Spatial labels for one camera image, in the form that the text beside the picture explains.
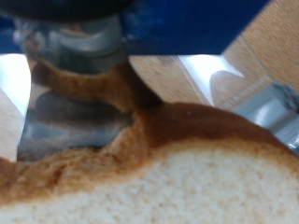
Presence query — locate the white bread slice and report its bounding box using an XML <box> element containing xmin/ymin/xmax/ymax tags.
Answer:
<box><xmin>0</xmin><ymin>102</ymin><xmax>299</xmax><ymax>224</ymax></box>

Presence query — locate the spatula with blue grip block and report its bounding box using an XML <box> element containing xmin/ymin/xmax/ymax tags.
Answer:
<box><xmin>0</xmin><ymin>0</ymin><xmax>272</xmax><ymax>162</ymax></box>

